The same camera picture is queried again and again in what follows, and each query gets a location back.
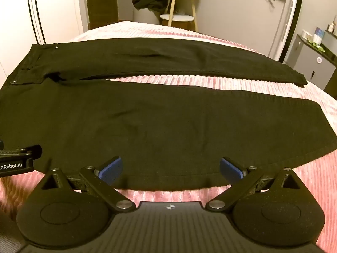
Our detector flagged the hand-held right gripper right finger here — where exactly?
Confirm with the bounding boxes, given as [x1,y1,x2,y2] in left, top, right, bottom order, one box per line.
[205,157,304,213]

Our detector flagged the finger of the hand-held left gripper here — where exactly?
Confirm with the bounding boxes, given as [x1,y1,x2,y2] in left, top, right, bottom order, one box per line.
[0,140,43,162]

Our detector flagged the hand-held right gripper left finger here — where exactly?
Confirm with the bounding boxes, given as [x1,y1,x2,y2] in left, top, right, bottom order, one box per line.
[33,156,134,213]

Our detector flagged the black pants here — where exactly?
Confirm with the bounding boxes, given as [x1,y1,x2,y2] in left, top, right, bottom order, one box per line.
[0,37,337,192]

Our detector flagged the grey cabinet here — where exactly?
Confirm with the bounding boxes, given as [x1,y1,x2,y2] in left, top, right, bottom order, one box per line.
[286,34,337,91]

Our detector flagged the white wardrobe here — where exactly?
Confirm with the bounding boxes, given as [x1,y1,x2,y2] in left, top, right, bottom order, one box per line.
[0,0,89,90]

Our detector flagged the pink ribbed blanket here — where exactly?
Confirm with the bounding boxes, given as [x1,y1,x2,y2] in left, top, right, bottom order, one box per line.
[0,20,337,253]

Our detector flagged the green leaves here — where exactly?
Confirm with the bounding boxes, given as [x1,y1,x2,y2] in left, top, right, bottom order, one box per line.
[307,38,326,52]

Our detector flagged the white door with black edge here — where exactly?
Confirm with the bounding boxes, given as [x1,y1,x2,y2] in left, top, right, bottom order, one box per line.
[268,0,304,64]

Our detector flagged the blue and white box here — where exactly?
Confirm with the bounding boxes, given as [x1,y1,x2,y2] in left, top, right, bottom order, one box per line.
[313,27,325,45]

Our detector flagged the dark brown door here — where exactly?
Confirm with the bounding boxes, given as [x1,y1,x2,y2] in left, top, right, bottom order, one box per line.
[84,0,117,30]

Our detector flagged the round side table yellow legs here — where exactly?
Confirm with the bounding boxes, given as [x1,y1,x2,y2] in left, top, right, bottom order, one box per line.
[159,0,201,32]

